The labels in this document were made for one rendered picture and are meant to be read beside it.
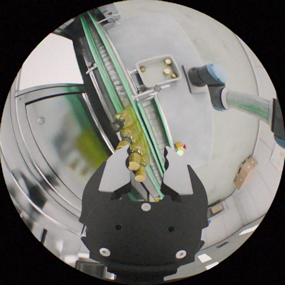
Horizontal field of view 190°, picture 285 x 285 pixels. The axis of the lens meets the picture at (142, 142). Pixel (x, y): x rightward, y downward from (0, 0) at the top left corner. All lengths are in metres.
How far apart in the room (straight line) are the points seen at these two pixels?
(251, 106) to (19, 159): 0.63
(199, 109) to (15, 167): 0.86
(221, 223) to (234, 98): 6.18
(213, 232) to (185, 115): 6.03
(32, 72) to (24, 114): 0.15
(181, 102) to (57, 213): 0.75
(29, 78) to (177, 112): 0.75
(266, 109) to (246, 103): 0.10
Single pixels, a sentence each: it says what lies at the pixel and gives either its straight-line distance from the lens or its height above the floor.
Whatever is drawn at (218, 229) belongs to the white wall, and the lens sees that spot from 6.27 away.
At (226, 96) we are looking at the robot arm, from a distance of 0.49.
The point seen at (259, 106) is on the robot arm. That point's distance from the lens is 0.40.
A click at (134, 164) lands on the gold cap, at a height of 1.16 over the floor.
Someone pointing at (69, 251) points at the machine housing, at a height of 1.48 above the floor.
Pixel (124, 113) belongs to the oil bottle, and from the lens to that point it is 0.28.
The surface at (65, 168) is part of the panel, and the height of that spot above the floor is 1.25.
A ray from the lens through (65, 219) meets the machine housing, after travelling 0.26.
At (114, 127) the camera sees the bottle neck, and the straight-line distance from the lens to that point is 0.25.
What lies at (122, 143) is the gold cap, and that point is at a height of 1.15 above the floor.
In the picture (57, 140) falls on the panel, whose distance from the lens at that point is 0.26.
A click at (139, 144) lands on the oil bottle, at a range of 0.31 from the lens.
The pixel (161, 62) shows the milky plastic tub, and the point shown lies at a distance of 0.64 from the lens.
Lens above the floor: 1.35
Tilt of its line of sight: 62 degrees down
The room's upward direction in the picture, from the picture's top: 173 degrees counter-clockwise
